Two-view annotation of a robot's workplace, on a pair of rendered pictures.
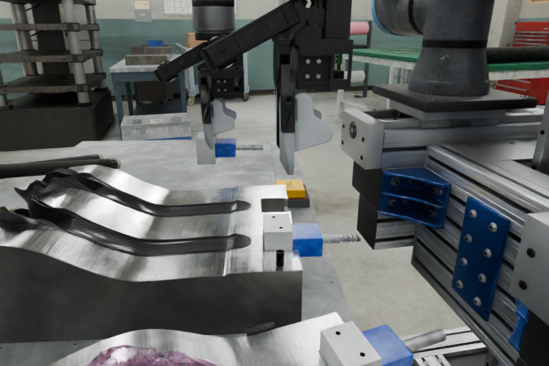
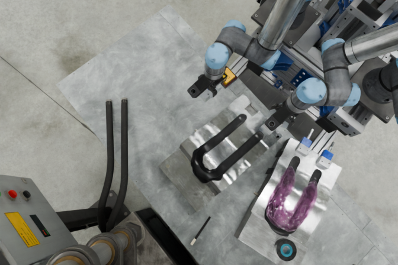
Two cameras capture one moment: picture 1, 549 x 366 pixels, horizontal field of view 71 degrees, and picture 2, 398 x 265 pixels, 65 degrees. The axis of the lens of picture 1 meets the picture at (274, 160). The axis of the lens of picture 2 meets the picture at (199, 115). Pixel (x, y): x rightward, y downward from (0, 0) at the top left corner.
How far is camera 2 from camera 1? 125 cm
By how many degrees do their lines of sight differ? 61
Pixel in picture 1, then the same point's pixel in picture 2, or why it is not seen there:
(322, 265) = (265, 111)
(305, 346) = (291, 151)
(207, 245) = (251, 141)
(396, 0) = not seen: outside the picture
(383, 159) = not seen: hidden behind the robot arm
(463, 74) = (299, 21)
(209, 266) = (262, 148)
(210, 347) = (279, 166)
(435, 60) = not seen: hidden behind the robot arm
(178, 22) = not seen: outside the picture
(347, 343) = (303, 149)
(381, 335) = (305, 140)
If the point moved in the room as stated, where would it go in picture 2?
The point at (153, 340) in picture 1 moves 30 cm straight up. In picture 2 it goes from (275, 175) to (301, 168)
